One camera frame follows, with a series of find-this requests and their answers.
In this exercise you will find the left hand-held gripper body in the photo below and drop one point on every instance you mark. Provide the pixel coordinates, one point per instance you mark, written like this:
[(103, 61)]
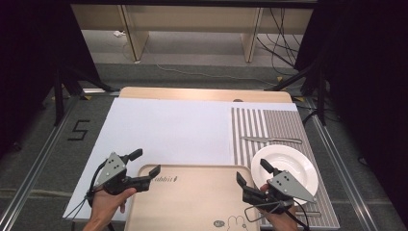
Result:
[(110, 170)]

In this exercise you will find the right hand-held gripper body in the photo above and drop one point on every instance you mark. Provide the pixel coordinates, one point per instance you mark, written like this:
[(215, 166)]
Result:
[(285, 187)]

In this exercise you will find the white plate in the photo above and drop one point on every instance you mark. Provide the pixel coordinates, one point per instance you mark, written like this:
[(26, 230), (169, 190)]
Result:
[(288, 157)]

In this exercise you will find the metal knife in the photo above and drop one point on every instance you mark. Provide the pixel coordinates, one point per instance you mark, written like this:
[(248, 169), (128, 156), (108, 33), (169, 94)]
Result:
[(256, 139)]

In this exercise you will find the beige tray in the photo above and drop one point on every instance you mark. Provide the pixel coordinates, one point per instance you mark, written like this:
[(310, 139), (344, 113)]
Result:
[(192, 199)]

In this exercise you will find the person's left hand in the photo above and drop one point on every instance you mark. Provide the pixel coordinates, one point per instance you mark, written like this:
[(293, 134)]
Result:
[(107, 202)]

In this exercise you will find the person's right hand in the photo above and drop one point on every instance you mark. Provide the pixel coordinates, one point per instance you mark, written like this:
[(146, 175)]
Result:
[(279, 221)]

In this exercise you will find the white tablecloth sheet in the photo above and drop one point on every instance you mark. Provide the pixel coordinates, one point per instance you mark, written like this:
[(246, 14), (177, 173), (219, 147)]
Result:
[(166, 131)]

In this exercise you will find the grey striped placemat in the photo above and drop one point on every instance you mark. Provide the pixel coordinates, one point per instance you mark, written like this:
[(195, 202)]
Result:
[(282, 125)]

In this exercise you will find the black metal stand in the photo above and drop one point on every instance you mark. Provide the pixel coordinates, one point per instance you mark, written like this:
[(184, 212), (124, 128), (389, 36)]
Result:
[(58, 96), (321, 96)]

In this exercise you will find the white plug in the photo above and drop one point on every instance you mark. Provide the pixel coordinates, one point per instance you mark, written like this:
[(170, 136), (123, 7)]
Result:
[(118, 33)]

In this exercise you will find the black curtain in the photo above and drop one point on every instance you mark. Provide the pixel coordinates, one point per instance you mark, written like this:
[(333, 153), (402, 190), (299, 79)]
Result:
[(369, 80), (29, 64)]

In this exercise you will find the beige wooden desk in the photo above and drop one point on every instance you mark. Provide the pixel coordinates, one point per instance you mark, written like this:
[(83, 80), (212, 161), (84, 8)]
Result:
[(192, 19)]

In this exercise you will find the silver metal floor rail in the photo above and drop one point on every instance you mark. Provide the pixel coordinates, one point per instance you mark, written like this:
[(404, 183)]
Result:
[(29, 179), (344, 179)]

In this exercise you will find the short silver metal rail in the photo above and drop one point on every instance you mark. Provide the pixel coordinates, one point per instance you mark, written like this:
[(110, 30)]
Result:
[(99, 91)]

